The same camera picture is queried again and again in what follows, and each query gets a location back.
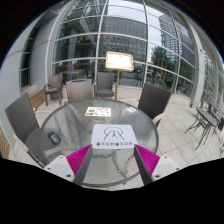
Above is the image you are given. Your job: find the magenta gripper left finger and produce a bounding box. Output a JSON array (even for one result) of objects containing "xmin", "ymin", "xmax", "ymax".
[{"xmin": 44, "ymin": 144, "xmax": 94, "ymax": 186}]

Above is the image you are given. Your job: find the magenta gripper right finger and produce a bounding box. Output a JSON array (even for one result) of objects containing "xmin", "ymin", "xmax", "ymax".
[{"xmin": 133, "ymin": 144, "xmax": 181, "ymax": 186}]

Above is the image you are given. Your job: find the black computer mouse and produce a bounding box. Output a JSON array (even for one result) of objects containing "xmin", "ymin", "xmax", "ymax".
[{"xmin": 48, "ymin": 132, "xmax": 61, "ymax": 145}]

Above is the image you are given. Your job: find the round glass table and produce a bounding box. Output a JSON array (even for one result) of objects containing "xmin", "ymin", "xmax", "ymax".
[{"xmin": 41, "ymin": 99, "xmax": 159, "ymax": 187}]

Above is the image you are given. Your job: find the colourful menu card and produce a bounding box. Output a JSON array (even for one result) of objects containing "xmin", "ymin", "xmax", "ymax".
[{"xmin": 85, "ymin": 107, "xmax": 111, "ymax": 117}]

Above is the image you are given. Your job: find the grey wicker chair right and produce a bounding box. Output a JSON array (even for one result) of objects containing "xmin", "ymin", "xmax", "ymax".
[{"xmin": 138, "ymin": 83, "xmax": 172, "ymax": 126}]

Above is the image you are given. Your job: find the grey wicker chair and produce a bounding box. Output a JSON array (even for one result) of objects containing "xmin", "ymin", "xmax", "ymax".
[
  {"xmin": 66, "ymin": 79, "xmax": 93, "ymax": 103},
  {"xmin": 5, "ymin": 93, "xmax": 48, "ymax": 167},
  {"xmin": 95, "ymin": 72, "xmax": 114, "ymax": 97},
  {"xmin": 43, "ymin": 73, "xmax": 63, "ymax": 104},
  {"xmin": 138, "ymin": 83, "xmax": 172, "ymax": 126}
]

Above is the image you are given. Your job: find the grey wicker chair back left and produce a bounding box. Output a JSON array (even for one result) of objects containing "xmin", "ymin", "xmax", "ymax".
[{"xmin": 66, "ymin": 79, "xmax": 93, "ymax": 103}]

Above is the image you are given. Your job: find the small metal table right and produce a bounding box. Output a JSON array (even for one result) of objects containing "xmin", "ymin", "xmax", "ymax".
[{"xmin": 196, "ymin": 107, "xmax": 217, "ymax": 146}]

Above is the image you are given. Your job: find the grey wicker chair far centre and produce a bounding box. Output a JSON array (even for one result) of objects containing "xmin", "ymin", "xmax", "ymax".
[{"xmin": 95, "ymin": 72, "xmax": 114, "ymax": 97}]

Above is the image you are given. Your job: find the grey wicker chair far left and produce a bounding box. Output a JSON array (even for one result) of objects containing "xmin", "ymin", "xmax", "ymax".
[{"xmin": 43, "ymin": 73, "xmax": 63, "ymax": 104}]

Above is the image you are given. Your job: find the golden menu stand sign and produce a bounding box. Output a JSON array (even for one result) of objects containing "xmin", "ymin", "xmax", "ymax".
[{"xmin": 105, "ymin": 51, "xmax": 134, "ymax": 95}]

